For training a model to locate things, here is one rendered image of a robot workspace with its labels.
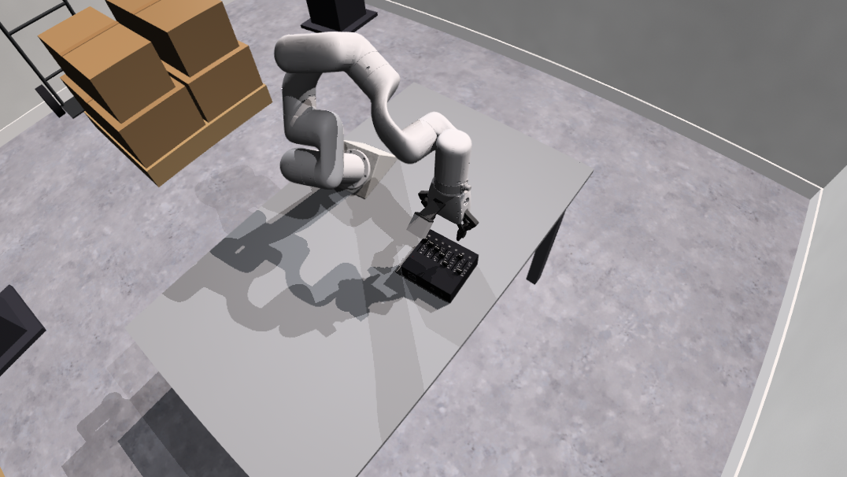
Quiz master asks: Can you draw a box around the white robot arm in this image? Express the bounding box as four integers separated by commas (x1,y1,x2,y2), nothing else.
274,31,472,195

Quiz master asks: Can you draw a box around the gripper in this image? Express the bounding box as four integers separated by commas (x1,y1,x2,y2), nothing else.
418,178,479,242

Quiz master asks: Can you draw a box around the black lighting desk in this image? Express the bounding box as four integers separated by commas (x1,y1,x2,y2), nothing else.
401,229,479,303

